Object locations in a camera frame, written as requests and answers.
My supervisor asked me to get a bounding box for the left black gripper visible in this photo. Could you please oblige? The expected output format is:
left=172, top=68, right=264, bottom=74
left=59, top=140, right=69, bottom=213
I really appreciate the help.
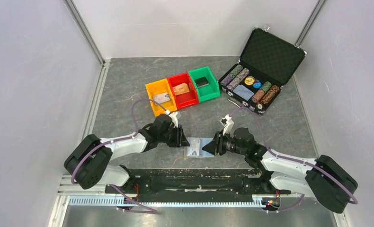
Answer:
left=158, top=124, right=190, bottom=147

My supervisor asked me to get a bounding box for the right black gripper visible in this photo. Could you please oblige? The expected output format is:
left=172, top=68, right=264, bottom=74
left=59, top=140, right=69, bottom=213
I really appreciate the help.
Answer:
left=202, top=129, right=247, bottom=156

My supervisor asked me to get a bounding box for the white credit card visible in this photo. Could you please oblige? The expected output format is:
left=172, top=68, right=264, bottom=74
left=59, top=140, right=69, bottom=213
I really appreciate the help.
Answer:
left=187, top=139, right=200, bottom=157

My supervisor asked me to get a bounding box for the grey card holder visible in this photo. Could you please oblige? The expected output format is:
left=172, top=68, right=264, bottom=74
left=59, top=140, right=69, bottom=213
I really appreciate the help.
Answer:
left=184, top=137, right=214, bottom=158

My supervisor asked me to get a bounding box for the tan card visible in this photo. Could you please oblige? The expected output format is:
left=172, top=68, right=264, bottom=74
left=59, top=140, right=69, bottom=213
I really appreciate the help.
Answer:
left=172, top=83, right=190, bottom=96

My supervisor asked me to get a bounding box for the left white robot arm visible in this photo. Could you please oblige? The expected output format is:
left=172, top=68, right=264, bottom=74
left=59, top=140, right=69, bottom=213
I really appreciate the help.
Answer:
left=63, top=112, right=190, bottom=193

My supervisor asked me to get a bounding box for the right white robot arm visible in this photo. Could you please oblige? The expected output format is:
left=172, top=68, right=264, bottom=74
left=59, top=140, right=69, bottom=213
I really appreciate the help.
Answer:
left=203, top=128, right=358, bottom=214

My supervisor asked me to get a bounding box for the silver card in yellow bin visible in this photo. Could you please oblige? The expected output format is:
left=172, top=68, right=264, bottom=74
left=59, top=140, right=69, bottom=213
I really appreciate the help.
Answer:
left=152, top=92, right=171, bottom=105

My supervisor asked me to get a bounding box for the blue playing card deck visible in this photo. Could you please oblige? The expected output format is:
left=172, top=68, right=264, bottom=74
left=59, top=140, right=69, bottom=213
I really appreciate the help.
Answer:
left=233, top=85, right=254, bottom=101

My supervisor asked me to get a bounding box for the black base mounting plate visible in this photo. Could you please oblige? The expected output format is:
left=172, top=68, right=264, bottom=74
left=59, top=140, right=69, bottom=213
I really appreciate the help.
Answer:
left=119, top=169, right=291, bottom=203

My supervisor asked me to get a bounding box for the red plastic bin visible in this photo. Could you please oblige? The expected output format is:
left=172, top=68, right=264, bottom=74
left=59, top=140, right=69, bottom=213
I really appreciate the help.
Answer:
left=167, top=72, right=199, bottom=109

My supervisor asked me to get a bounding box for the yellow plastic bin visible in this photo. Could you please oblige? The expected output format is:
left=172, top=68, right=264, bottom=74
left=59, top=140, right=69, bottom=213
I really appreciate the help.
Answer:
left=145, top=79, right=177, bottom=117

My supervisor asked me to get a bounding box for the green plastic bin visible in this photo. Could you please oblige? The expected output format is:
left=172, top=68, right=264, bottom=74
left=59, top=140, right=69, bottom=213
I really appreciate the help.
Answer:
left=188, top=66, right=220, bottom=103

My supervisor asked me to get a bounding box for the brown poker chip row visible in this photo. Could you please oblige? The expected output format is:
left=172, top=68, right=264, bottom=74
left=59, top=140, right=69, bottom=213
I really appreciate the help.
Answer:
left=251, top=81, right=280, bottom=104

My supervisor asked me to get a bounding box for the yellow dealer button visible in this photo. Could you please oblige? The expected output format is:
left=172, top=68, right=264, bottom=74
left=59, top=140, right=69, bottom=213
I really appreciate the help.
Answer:
left=244, top=76, right=256, bottom=86

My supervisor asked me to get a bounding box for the blue dealer button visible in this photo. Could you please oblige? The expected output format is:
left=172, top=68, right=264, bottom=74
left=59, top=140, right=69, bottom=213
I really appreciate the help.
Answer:
left=252, top=81, right=262, bottom=89

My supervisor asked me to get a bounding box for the purple poker chip row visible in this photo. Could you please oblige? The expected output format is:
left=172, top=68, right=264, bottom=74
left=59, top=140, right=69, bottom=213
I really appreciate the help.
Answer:
left=220, top=68, right=249, bottom=90

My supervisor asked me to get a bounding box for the green poker chip row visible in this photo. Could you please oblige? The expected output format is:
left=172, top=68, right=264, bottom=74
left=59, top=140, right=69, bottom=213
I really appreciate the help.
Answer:
left=229, top=64, right=243, bottom=80

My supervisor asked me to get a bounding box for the black poker chip case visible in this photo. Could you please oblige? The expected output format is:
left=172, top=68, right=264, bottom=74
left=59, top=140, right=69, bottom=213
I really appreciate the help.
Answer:
left=218, top=28, right=307, bottom=115

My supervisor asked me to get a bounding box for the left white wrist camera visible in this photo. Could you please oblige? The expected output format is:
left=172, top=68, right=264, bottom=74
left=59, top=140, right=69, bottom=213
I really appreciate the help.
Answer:
left=165, top=110, right=181, bottom=128

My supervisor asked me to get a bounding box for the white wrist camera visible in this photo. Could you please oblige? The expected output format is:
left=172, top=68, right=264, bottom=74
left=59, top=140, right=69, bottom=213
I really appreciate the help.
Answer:
left=165, top=110, right=181, bottom=128
left=220, top=114, right=234, bottom=135

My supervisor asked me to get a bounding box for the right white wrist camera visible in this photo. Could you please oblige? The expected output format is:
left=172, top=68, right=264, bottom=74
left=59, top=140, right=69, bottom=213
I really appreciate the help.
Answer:
left=220, top=114, right=234, bottom=135

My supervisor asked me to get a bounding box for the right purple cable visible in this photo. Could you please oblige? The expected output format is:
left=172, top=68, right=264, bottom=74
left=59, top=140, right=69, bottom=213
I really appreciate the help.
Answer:
left=229, top=106, right=359, bottom=214

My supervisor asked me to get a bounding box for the right aluminium frame post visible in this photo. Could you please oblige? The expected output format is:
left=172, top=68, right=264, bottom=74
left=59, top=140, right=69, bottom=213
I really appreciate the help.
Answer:
left=295, top=0, right=327, bottom=47

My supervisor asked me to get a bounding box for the aluminium frame post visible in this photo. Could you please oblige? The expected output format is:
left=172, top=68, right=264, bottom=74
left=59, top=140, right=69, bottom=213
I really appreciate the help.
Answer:
left=64, top=0, right=105, bottom=65
left=295, top=0, right=327, bottom=47

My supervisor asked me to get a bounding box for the left aluminium frame post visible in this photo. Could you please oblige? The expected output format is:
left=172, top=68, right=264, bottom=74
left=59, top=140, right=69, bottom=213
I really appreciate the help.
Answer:
left=64, top=0, right=105, bottom=65

